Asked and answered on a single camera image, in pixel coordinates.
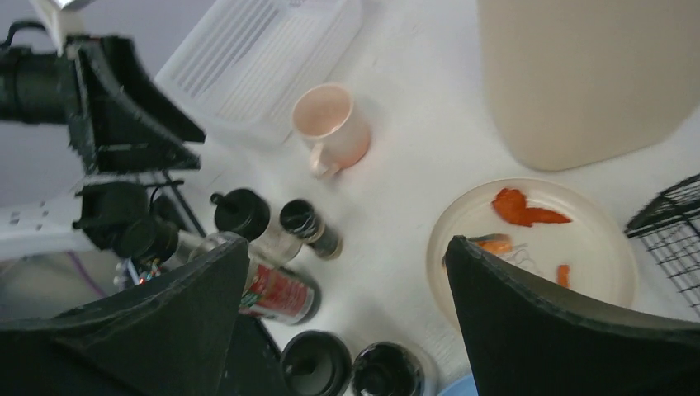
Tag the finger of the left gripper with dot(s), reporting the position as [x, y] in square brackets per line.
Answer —
[109, 132]
[131, 74]

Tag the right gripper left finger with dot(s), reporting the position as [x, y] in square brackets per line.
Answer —
[169, 336]

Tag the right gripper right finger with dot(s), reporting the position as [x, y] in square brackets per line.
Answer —
[528, 336]

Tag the soy sauce bottle red label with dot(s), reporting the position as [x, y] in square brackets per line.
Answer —
[273, 289]

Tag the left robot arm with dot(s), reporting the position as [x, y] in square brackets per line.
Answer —
[36, 89]

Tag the blue plate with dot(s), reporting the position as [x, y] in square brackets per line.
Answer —
[465, 386]

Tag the orange curved food piece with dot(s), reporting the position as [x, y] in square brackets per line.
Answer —
[563, 275]

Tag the orange dark food piece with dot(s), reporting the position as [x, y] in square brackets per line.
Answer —
[495, 243]

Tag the beige plate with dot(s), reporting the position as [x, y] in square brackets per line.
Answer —
[602, 264]

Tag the white plastic basket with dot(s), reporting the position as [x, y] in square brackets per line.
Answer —
[242, 68]

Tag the orange food piece top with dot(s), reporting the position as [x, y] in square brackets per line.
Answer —
[512, 207]

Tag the black lid jar right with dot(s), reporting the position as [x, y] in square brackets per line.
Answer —
[387, 369]

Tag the black lid jar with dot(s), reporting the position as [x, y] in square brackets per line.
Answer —
[244, 212]
[316, 363]
[387, 369]

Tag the black lid jar left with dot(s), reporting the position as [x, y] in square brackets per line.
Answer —
[244, 212]

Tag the black lid jar middle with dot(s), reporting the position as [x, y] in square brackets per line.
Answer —
[316, 363]

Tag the small dark spice jar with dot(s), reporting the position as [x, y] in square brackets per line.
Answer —
[300, 219]

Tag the pink mug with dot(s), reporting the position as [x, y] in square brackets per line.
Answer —
[330, 123]

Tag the beige plastic bin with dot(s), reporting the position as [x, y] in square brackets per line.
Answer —
[570, 83]

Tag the black wire basket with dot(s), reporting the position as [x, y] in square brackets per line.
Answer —
[668, 228]

